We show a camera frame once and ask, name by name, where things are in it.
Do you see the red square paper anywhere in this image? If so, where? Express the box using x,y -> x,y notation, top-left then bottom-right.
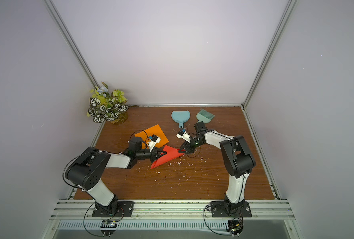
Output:
150,145 -> 184,169

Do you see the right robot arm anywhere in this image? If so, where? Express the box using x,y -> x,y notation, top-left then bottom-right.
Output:
177,121 -> 256,217

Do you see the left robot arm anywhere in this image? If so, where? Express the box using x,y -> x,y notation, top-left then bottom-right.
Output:
62,135 -> 168,217

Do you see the orange square paper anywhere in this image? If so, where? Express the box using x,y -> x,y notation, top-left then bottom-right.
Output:
134,124 -> 169,148

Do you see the light blue dustpan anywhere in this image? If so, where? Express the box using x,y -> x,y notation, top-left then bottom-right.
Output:
171,111 -> 191,128

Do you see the green hand brush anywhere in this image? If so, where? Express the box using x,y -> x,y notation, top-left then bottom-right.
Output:
196,109 -> 215,123

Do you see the potted artificial plant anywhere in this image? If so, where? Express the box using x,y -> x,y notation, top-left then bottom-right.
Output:
86,82 -> 129,124

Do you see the left connector board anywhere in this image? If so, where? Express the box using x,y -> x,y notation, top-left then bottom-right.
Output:
100,220 -> 118,237

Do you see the connector board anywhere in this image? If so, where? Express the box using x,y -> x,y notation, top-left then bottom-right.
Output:
100,220 -> 118,237
227,218 -> 244,237

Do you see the right connector board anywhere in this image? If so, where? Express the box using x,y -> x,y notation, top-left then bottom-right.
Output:
227,218 -> 244,237

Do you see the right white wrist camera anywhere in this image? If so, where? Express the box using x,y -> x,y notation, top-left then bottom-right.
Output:
177,128 -> 191,143

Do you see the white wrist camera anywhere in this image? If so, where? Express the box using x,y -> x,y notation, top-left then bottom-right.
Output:
148,134 -> 161,151
177,128 -> 191,143

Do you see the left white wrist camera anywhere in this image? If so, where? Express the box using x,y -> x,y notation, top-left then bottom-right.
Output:
148,134 -> 161,151

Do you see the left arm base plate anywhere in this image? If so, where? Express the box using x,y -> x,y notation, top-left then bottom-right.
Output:
92,201 -> 135,218

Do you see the right black cable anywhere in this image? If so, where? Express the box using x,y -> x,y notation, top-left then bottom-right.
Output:
202,204 -> 231,237

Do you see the black cable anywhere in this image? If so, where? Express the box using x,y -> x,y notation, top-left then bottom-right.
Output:
82,201 -> 125,239
202,204 -> 231,237

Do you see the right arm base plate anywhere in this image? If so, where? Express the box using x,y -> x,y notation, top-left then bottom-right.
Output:
208,200 -> 252,218

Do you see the left black cable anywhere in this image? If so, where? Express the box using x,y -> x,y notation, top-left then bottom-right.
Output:
82,201 -> 125,239

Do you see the aluminium front rail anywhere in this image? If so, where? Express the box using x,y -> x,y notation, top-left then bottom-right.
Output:
50,200 -> 295,220

